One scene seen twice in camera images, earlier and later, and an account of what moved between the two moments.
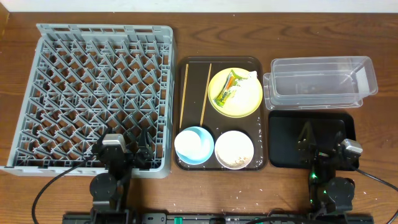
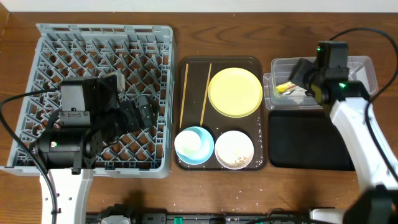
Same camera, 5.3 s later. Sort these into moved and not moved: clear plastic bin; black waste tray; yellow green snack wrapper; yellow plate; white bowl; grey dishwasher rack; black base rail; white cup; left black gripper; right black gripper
Moved: left black gripper; yellow green snack wrapper; right black gripper
Not moved: black base rail; grey dishwasher rack; clear plastic bin; white cup; yellow plate; black waste tray; white bowl
